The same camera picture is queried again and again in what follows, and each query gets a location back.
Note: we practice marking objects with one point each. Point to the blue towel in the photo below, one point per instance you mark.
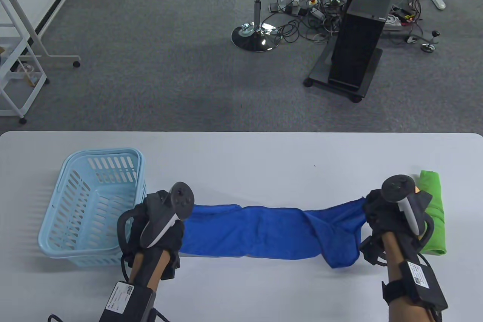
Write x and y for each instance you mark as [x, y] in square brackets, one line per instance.
[264, 231]

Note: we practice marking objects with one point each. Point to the person's right forearm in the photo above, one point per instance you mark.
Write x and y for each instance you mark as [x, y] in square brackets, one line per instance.
[392, 258]

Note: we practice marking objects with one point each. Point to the white shelf cart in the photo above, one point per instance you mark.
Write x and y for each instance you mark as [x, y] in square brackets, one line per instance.
[7, 112]

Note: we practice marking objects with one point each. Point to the person's left hand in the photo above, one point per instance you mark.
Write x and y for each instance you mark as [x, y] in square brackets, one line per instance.
[173, 241]

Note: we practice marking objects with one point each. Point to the black forearm sensor box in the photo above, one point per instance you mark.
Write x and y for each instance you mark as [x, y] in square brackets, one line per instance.
[422, 284]
[126, 301]

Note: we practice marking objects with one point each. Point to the green rectangular towel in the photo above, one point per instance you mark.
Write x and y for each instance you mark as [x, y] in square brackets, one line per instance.
[434, 186]

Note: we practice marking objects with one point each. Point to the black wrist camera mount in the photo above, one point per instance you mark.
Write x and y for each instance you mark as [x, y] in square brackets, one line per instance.
[371, 250]
[171, 265]

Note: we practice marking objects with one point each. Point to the black and white controller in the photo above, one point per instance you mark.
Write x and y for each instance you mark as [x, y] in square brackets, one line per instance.
[181, 197]
[396, 188]

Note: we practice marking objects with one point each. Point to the grey power strip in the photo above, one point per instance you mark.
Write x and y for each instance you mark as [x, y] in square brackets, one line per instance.
[285, 8]

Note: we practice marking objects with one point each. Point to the black rolling cart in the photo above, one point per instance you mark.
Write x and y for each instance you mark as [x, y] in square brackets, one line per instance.
[320, 71]

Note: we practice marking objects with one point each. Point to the black computer tower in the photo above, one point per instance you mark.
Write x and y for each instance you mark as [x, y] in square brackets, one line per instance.
[358, 35]

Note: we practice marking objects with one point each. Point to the person's right hand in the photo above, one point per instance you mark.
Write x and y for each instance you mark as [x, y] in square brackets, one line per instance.
[381, 216]

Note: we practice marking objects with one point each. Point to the light blue plastic basket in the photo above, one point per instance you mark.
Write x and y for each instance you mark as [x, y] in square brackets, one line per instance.
[75, 250]

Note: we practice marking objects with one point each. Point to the person's left forearm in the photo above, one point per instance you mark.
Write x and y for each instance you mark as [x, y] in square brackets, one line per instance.
[160, 265]

